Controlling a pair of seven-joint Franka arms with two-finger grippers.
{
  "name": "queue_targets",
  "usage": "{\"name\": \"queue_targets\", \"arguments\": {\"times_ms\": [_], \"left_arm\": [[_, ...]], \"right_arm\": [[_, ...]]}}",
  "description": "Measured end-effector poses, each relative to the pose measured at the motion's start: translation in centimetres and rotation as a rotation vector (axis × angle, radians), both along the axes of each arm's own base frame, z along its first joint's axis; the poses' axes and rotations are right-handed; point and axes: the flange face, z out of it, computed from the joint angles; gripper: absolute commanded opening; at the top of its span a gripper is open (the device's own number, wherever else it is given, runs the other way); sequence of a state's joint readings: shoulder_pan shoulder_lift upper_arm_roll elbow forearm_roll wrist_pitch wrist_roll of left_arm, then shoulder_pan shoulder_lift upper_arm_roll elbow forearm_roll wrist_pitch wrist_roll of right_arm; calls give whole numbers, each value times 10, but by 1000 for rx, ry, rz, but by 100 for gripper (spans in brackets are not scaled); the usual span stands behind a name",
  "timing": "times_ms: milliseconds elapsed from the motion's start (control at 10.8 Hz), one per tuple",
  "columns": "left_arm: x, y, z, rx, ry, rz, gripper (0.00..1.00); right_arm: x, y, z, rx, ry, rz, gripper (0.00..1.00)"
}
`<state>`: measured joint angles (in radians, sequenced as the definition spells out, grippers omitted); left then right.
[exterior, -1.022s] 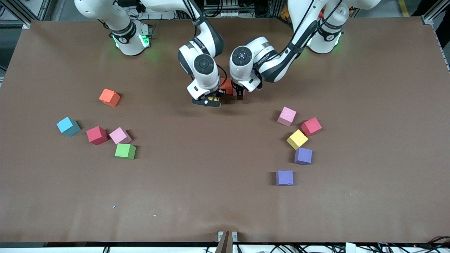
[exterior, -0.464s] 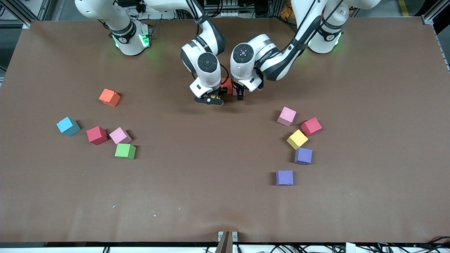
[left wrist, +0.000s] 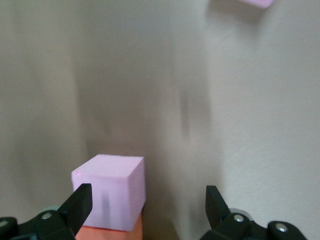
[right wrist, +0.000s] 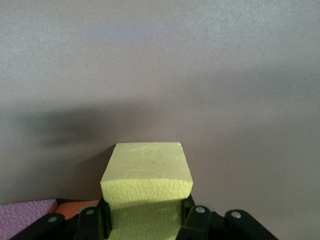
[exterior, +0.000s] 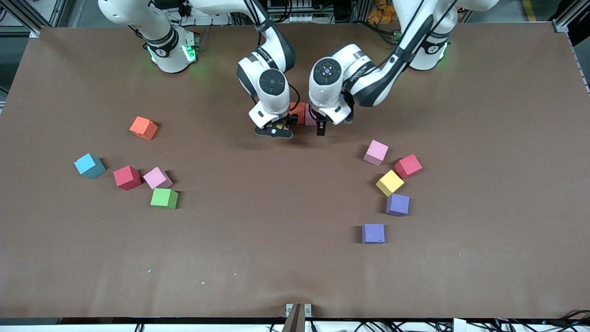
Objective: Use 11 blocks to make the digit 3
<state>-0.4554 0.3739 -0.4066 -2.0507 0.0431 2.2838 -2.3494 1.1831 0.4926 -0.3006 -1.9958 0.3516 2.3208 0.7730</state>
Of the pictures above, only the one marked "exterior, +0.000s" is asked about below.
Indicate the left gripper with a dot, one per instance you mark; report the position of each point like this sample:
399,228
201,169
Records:
321,126

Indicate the pink foam cube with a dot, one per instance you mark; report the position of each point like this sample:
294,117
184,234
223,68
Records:
157,178
375,152
309,117

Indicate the red foam cube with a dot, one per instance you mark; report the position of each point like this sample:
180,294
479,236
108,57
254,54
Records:
126,177
408,166

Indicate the green foam cube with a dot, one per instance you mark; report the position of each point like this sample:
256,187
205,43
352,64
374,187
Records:
163,198

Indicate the blue foam cube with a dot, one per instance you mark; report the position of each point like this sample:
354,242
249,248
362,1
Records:
88,165

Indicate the purple foam cube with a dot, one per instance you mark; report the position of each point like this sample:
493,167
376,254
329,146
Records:
398,204
373,233

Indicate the metal camera stand bracket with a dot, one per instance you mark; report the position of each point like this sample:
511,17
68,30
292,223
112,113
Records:
297,318

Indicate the orange yellow packets pile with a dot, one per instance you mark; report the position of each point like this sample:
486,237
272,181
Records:
380,11

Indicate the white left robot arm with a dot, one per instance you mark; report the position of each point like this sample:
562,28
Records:
415,27

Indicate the aluminium table edge rail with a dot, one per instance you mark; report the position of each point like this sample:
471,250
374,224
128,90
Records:
581,69

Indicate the aluminium frame post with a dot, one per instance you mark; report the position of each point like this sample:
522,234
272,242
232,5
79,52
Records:
562,23
25,20

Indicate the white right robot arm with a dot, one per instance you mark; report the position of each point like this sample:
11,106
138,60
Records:
273,83

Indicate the white socket strip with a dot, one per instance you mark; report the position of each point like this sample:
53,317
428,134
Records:
302,18

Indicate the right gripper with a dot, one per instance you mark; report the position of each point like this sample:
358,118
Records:
289,121

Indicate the white power strip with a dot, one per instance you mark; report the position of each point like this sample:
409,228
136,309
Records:
203,10

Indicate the orange foam cube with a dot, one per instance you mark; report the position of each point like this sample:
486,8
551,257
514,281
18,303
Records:
144,128
298,113

